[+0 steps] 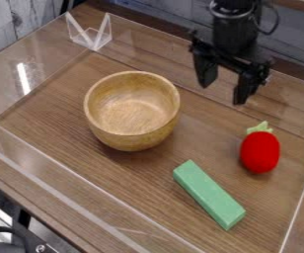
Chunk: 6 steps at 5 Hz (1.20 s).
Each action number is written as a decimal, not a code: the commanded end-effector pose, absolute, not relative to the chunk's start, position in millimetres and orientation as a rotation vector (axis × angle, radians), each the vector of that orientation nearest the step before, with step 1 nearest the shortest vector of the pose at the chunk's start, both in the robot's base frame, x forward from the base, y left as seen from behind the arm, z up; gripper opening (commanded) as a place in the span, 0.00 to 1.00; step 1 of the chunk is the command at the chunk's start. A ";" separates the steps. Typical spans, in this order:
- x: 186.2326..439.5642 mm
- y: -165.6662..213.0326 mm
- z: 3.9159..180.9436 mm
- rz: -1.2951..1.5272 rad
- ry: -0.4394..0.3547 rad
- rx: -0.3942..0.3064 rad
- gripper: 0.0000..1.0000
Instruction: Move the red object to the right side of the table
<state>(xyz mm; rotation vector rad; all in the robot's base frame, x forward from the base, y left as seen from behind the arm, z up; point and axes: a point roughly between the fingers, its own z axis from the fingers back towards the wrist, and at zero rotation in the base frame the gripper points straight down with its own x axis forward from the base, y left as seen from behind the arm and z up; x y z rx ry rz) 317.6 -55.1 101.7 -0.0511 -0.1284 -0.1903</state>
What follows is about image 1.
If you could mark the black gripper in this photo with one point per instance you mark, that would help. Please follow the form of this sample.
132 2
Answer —
208 58

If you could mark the clear acrylic corner bracket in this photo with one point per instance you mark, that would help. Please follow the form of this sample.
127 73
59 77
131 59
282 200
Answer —
91 38

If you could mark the red plush strawberry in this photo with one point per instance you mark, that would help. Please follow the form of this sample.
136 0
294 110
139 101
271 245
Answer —
259 149

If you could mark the clear acrylic tray wall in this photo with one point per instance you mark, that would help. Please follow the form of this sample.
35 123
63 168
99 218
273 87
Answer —
111 200

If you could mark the wooden bowl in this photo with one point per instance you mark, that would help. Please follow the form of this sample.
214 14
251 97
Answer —
131 109

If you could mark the black table leg bracket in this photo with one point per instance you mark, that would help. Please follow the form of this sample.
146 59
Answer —
33 244

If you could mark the green rectangular block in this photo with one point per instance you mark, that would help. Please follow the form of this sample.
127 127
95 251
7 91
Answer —
214 200

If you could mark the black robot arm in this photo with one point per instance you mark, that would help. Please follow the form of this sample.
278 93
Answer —
239 20

